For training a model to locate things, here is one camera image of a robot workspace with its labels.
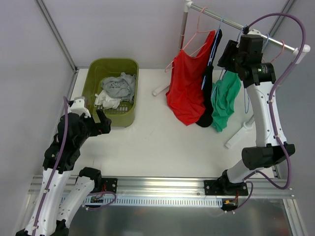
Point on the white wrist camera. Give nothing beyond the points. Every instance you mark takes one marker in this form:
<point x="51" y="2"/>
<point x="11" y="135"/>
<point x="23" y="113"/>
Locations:
<point x="78" y="106"/>
<point x="247" y="31"/>

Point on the silver white clothes rack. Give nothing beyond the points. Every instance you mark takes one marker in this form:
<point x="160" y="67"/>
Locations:
<point x="297" y="53"/>

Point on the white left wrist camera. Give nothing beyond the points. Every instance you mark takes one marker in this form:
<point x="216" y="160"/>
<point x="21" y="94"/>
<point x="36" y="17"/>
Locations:
<point x="78" y="106"/>

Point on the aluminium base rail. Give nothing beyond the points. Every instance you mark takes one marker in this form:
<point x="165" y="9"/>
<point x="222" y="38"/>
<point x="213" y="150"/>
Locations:
<point x="190" y="187"/>

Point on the grey tank top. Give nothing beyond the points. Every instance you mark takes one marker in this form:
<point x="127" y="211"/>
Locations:
<point x="122" y="87"/>

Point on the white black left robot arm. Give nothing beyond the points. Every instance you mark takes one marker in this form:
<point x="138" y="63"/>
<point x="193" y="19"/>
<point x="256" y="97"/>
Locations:
<point x="50" y="217"/>

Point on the pink hanger with red top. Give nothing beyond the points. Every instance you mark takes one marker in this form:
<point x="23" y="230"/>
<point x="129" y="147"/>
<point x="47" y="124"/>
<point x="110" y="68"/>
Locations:
<point x="184" y="44"/>

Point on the black tank top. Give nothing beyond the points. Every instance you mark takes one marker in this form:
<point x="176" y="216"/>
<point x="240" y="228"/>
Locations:
<point x="206" y="118"/>

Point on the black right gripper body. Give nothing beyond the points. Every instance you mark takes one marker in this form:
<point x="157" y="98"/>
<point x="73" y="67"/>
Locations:
<point x="227" y="58"/>

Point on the green tank top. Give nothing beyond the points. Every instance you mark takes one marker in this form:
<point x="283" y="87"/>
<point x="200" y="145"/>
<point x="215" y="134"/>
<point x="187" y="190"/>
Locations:
<point x="224" y="105"/>

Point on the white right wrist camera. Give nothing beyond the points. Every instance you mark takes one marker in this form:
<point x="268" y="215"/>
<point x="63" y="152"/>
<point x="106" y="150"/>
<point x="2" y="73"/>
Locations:
<point x="247" y="31"/>

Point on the red tank top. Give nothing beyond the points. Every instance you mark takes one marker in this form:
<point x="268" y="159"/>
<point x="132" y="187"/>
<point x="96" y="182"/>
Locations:
<point x="185" y="97"/>

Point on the white slotted cable duct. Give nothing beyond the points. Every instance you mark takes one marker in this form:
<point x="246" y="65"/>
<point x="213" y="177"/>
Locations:
<point x="154" y="201"/>

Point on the white tank top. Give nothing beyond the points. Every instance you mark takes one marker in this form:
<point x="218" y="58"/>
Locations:
<point x="105" y="101"/>

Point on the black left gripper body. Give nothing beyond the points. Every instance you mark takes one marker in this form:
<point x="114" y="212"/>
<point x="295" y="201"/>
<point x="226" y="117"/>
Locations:
<point x="99" y="125"/>

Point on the olive green plastic basket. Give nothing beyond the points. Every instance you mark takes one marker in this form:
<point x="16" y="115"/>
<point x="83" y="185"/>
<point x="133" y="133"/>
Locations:
<point x="124" y="115"/>

